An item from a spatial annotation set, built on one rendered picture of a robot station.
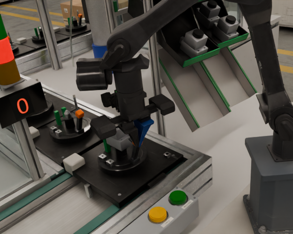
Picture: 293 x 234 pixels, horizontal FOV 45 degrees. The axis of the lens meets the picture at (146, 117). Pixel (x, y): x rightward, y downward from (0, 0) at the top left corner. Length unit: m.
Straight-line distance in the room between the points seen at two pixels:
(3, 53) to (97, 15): 1.01
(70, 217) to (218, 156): 0.50
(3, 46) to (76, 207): 0.44
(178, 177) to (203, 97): 0.30
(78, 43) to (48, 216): 1.44
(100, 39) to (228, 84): 0.83
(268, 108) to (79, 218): 0.52
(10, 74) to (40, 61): 1.28
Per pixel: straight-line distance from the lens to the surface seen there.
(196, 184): 0.97
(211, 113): 1.09
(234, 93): 1.20
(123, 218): 0.85
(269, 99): 0.74
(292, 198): 0.85
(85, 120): 1.18
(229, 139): 1.23
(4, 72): 0.84
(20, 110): 0.87
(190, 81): 1.11
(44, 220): 0.96
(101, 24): 1.79
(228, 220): 0.95
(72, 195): 1.00
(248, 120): 1.34
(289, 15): 5.14
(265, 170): 0.79
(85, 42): 2.26
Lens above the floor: 1.55
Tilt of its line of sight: 30 degrees down
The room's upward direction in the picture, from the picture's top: 7 degrees counter-clockwise
